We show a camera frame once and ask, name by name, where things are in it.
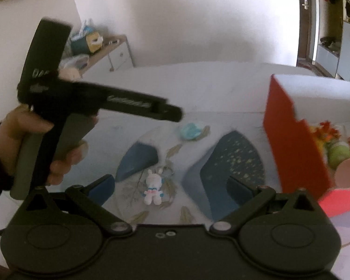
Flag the white bunny figurine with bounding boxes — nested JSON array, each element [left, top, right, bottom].
[[143, 168, 164, 205]]

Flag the orange red flower toy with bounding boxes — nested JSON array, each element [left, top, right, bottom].
[[309, 121, 340, 144]]

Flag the clear bottle green cap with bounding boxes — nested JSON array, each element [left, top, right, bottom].
[[328, 141, 350, 169]]

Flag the pink shallow bowl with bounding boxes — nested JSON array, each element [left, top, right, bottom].
[[334, 159, 350, 188]]

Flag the person's left hand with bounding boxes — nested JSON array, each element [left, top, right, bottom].
[[0, 104, 99, 187]]

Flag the clear plastic bag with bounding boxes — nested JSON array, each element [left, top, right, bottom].
[[59, 54, 90, 70]]

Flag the green yellow tissue box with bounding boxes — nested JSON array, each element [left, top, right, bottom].
[[71, 25, 104, 55]]

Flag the white wooden side cabinet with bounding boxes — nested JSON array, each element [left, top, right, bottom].
[[80, 35, 134, 80]]

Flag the white sunglasses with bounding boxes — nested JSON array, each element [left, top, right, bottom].
[[104, 38, 120, 46]]

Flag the teal plush toy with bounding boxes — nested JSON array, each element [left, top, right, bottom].
[[179, 122, 205, 141]]

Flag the red white cardboard box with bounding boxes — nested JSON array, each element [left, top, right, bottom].
[[263, 75, 350, 217]]

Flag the brown door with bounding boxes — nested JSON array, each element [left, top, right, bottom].
[[298, 0, 317, 62]]

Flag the large white wall cabinet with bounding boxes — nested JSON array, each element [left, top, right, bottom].
[[315, 0, 350, 82]]

